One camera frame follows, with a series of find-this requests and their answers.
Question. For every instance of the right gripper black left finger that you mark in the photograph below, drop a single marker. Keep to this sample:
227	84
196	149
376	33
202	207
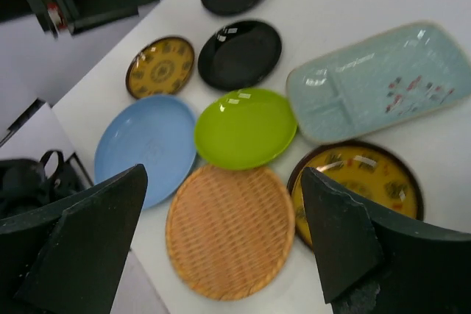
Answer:
79	267

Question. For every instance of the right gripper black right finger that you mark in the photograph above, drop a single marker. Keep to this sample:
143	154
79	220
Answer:
343	237

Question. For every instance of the woven bamboo round tray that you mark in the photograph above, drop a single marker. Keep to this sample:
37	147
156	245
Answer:
229	233

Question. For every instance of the light blue round plate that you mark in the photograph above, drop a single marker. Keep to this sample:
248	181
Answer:
157	132

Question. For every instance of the yellow patterned plate right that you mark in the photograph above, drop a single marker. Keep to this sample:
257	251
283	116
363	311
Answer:
364	168

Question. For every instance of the yellow patterned plate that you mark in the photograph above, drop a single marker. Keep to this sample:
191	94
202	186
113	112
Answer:
364	168
162	67

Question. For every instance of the lime green round plate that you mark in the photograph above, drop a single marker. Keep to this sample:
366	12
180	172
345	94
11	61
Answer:
245	129

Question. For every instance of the pale blue rectangular divided plate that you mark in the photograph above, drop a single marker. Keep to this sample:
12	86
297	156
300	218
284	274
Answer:
384	80

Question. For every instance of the yellow patterned plate left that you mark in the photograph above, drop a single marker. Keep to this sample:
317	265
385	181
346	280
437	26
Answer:
162	67

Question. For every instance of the black bag with strap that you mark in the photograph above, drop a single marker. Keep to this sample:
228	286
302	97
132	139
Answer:
30	184

